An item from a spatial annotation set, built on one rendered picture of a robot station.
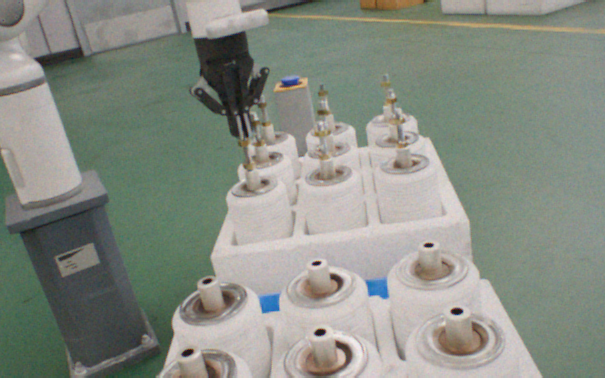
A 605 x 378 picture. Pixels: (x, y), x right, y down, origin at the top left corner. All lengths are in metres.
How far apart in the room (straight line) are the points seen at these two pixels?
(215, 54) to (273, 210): 0.25
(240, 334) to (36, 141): 0.46
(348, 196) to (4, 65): 0.53
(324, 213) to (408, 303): 0.31
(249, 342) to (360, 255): 0.31
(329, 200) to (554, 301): 0.40
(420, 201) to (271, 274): 0.25
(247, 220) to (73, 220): 0.26
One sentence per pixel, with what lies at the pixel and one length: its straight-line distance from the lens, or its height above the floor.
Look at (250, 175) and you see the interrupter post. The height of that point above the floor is 0.28.
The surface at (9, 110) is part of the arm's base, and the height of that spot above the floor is 0.45.
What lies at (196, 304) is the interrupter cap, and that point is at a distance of 0.66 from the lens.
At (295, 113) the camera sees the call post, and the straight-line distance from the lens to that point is 1.27.
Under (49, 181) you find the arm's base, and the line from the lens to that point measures 0.94.
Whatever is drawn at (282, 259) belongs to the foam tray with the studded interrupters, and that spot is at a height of 0.16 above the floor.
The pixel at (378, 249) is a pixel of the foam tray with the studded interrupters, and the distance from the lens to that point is 0.89.
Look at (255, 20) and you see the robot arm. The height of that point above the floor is 0.51.
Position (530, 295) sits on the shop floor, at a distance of 1.04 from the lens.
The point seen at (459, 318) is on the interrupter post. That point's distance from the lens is 0.52.
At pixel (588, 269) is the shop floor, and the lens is 1.11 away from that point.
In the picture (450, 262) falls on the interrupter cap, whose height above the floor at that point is 0.25.
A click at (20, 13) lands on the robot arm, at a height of 0.57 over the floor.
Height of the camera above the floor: 0.59
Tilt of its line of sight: 22 degrees down
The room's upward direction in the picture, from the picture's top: 11 degrees counter-clockwise
